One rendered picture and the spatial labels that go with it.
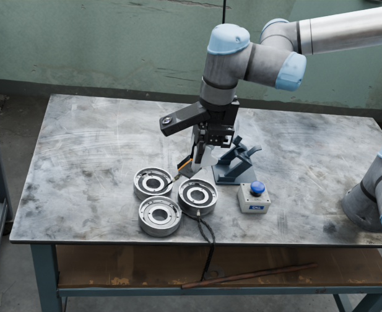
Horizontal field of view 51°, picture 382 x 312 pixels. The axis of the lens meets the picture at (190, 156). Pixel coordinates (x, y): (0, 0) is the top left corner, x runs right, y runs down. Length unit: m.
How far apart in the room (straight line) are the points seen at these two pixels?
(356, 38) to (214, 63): 0.30
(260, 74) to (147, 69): 1.91
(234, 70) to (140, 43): 1.82
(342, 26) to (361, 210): 0.52
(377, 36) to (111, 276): 0.91
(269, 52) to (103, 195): 0.56
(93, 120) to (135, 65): 1.38
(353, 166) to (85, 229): 0.87
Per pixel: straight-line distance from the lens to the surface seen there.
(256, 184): 1.08
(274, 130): 1.42
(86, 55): 2.65
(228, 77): 0.81
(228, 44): 0.78
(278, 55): 0.81
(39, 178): 1.13
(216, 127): 0.89
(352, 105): 3.22
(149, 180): 1.09
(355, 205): 1.20
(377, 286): 1.49
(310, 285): 1.37
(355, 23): 0.92
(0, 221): 1.79
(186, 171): 0.99
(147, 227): 0.97
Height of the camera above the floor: 1.59
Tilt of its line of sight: 41 degrees down
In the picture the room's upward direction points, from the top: 12 degrees clockwise
